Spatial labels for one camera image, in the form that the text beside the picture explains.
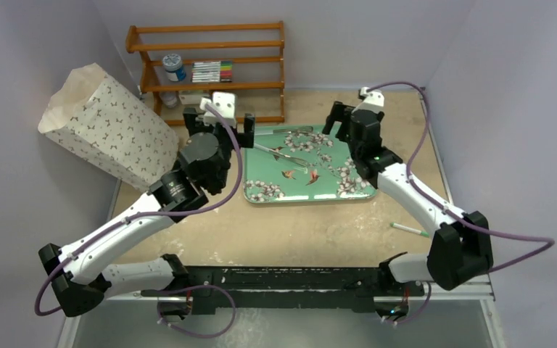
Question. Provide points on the metal tongs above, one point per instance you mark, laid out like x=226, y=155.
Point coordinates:
x=275, y=152

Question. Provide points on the green floral tray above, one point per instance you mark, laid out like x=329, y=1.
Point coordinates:
x=331, y=176

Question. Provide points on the white patterned paper bag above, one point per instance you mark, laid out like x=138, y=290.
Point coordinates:
x=98, y=119

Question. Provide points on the small clear jar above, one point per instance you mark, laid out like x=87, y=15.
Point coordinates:
x=169, y=99

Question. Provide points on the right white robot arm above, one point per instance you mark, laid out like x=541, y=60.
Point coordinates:
x=460, y=249

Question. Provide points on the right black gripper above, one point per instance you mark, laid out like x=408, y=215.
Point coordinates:
x=347, y=115

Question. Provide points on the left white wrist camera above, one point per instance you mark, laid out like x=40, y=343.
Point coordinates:
x=222, y=102

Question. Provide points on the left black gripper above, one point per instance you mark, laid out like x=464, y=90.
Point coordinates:
x=191, y=117

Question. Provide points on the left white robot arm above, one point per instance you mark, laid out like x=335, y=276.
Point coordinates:
x=83, y=274

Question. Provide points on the white small box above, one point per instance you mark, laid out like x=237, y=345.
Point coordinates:
x=192, y=97

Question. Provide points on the blue lidded jar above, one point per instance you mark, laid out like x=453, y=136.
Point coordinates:
x=173, y=67

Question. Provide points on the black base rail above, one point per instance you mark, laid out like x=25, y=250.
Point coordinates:
x=361, y=290

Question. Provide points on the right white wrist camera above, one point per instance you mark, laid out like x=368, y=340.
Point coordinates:
x=370, y=100

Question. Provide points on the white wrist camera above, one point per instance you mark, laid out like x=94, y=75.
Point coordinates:
x=222, y=102
x=370, y=100

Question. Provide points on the pack of coloured markers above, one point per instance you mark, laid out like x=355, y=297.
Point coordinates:
x=212, y=72

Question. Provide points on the green white pen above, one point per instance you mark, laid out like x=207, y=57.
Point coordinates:
x=409, y=229

